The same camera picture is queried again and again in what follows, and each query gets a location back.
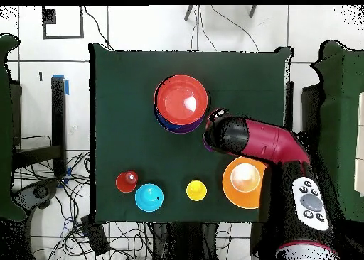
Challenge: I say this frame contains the large purple plastic bowl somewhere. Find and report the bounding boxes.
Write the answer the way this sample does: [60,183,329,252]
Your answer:
[169,116,205,135]

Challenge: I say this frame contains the orange shallow plastic bowl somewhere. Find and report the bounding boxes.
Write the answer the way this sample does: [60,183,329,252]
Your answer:
[153,74,209,126]

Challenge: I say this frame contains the large yellow plastic bowl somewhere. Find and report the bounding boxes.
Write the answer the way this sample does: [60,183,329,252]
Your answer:
[222,156,269,210]

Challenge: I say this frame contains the yellow plastic cup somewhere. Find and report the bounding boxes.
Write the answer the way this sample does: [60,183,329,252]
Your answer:
[186,179,208,202]

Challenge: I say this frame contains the dark green tablecloth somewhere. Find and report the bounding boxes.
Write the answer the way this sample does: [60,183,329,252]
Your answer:
[89,43,294,224]

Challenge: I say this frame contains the small cyan plastic bowl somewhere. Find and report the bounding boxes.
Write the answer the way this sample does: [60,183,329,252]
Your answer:
[134,183,165,213]

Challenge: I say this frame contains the orange-red plastic cup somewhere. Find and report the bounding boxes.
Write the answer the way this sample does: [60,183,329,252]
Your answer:
[115,170,139,193]

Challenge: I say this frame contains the green cloth side table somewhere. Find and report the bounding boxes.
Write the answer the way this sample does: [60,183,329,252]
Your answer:
[0,33,28,222]
[308,40,364,222]

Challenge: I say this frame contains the white boxes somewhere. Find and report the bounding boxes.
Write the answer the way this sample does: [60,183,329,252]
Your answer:
[353,91,364,198]

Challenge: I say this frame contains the black power strip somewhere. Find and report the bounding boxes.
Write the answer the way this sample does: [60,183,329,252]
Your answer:
[80,214,111,256]

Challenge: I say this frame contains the thin black cable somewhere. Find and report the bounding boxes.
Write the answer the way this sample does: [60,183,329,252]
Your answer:
[210,5,260,53]

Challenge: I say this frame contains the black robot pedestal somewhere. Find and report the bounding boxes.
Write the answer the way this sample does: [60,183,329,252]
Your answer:
[151,222,220,260]

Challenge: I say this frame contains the black square frame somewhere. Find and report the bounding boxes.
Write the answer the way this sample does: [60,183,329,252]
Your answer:
[41,6,85,40]

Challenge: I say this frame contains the black cable tangle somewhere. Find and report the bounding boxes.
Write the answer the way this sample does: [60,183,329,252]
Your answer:
[14,150,153,260]

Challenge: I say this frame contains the black pedestal leg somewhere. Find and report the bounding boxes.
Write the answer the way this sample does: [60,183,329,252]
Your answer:
[12,178,60,211]

